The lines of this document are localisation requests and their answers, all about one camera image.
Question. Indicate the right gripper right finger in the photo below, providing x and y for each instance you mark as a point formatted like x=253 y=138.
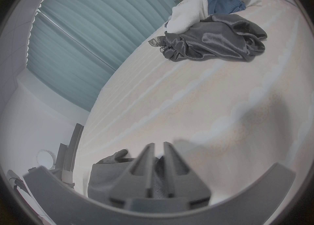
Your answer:
x=184 y=182

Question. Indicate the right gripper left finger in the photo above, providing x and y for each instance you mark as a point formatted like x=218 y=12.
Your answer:
x=137 y=179

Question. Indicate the black T-shirt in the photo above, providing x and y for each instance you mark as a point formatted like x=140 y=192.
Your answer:
x=105 y=177

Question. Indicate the bed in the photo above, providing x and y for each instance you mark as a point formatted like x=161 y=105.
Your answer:
x=196 y=96

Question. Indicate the black chest of drawers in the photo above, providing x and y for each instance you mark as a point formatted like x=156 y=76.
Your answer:
x=74 y=145

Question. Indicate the blue-green curtain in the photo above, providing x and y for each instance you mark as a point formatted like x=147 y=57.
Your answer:
x=66 y=67
x=110 y=10

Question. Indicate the black satin garment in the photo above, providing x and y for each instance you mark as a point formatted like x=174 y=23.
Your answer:
x=208 y=40

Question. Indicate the white garment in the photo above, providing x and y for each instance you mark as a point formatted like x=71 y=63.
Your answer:
x=189 y=15

